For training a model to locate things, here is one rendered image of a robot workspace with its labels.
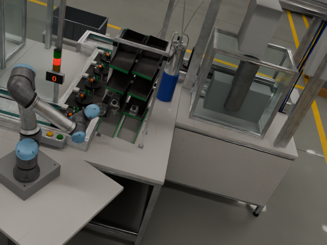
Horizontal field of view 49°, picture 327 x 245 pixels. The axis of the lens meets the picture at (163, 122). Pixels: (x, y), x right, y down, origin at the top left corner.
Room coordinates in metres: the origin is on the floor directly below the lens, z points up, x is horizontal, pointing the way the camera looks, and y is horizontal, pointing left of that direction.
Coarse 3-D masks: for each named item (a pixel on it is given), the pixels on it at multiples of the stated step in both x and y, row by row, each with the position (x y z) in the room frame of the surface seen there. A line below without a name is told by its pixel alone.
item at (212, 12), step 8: (216, 0) 3.10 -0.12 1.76; (208, 8) 3.10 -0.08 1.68; (216, 8) 3.11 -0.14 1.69; (208, 16) 3.10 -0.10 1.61; (216, 16) 3.10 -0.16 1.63; (208, 24) 3.10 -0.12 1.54; (200, 32) 3.10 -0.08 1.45; (208, 32) 3.11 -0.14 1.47; (200, 40) 3.10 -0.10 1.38; (200, 48) 3.10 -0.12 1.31; (192, 56) 3.10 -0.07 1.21; (200, 56) 3.10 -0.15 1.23; (192, 64) 3.10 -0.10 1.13; (192, 72) 3.10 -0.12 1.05; (184, 80) 3.10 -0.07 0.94; (192, 80) 3.10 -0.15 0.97
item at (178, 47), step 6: (180, 36) 2.82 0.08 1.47; (174, 42) 2.80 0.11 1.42; (180, 42) 2.79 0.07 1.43; (174, 48) 2.76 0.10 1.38; (180, 48) 2.76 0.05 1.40; (186, 48) 2.82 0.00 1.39; (168, 54) 2.79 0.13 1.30; (174, 54) 2.75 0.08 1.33; (180, 54) 2.76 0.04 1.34; (168, 60) 2.77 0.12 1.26; (174, 60) 2.75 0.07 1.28; (180, 60) 2.77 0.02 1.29; (168, 66) 2.76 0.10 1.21; (174, 66) 2.76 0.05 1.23; (180, 66) 2.79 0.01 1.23; (168, 72) 2.76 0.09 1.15; (174, 72) 2.76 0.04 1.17
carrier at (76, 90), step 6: (78, 90) 2.34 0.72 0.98; (84, 90) 2.29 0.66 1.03; (72, 96) 2.25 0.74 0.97; (78, 96) 2.25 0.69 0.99; (84, 96) 2.24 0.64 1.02; (90, 96) 2.30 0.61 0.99; (96, 96) 2.35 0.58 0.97; (66, 102) 2.16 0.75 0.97; (72, 102) 2.18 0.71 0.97; (78, 102) 2.18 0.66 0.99; (84, 102) 2.20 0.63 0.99; (90, 102) 2.22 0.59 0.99; (96, 102) 2.28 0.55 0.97
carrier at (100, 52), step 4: (100, 52) 3.05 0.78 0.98; (104, 52) 3.10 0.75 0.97; (108, 52) 3.02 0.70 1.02; (96, 56) 2.98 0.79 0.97; (100, 56) 3.00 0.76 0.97; (104, 56) 2.99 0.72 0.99; (96, 60) 2.91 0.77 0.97; (100, 60) 2.93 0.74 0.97; (104, 60) 2.92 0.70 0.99; (108, 60) 2.93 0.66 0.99; (100, 64) 2.86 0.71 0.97; (108, 64) 2.90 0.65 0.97
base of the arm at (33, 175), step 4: (16, 164) 1.37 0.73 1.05; (36, 164) 1.41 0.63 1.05; (16, 168) 1.36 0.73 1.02; (20, 168) 1.35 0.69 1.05; (32, 168) 1.38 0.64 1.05; (36, 168) 1.41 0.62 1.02; (16, 172) 1.35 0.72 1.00; (20, 172) 1.35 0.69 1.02; (24, 172) 1.35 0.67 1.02; (28, 172) 1.36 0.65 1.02; (32, 172) 1.37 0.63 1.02; (36, 172) 1.40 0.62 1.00; (16, 176) 1.34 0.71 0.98; (20, 176) 1.34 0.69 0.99; (24, 176) 1.35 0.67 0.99; (28, 176) 1.35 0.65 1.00; (32, 176) 1.37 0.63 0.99; (36, 176) 1.39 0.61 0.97; (20, 180) 1.33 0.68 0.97; (24, 180) 1.34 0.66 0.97; (28, 180) 1.35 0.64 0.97; (32, 180) 1.36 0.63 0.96
